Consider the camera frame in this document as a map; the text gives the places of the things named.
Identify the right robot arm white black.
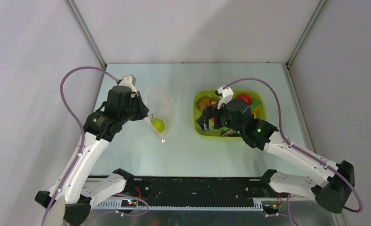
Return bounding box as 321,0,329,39
195,99,355,214

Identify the red apple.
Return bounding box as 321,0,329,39
237,94,251,105

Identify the aluminium corner post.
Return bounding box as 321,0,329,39
64,0,107,69
286,0,328,69

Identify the brown kiwi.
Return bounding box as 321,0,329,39
196,96,211,112

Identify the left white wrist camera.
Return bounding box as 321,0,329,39
118,74,137,93

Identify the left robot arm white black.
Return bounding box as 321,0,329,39
35,85,148,226

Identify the grey toy fish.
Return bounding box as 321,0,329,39
221,129,241,137

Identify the clear zip top bag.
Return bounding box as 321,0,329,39
144,87,174,143

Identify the right aluminium corner post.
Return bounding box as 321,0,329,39
286,0,328,69

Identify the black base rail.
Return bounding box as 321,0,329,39
105,176,290,208

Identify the green cucumber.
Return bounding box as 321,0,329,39
250,100,262,110

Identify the left aluminium corner post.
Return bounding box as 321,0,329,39
64,0,107,69

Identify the green pear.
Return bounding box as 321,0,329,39
150,114,165,133

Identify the green plastic bin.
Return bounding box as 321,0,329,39
193,89,267,141

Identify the yellow orange mango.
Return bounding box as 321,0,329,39
251,107,258,118

